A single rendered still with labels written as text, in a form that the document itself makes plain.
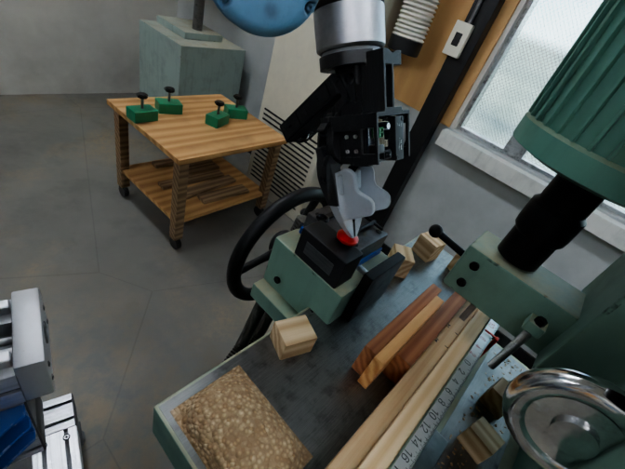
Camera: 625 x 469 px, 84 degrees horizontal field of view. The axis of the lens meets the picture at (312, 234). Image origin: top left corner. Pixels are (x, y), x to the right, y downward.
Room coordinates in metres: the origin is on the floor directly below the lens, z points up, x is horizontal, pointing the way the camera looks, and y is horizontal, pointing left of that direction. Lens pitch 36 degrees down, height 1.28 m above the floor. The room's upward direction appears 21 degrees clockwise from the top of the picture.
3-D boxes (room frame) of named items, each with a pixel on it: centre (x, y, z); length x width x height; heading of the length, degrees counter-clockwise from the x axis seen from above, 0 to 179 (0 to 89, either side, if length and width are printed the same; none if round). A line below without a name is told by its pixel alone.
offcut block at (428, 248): (0.59, -0.22, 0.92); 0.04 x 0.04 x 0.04; 48
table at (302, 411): (0.38, -0.12, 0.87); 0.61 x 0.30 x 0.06; 149
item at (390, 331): (0.36, -0.16, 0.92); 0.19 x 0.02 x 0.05; 149
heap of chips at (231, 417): (0.16, -0.01, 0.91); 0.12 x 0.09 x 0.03; 59
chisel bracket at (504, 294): (0.38, -0.26, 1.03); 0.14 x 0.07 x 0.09; 59
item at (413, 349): (0.37, -0.21, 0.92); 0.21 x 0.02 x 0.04; 149
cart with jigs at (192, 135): (1.58, 0.70, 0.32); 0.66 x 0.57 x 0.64; 152
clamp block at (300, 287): (0.42, -0.04, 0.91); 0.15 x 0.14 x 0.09; 149
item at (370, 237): (0.42, -0.04, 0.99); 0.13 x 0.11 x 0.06; 149
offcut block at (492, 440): (0.30, -0.34, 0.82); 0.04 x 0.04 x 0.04; 45
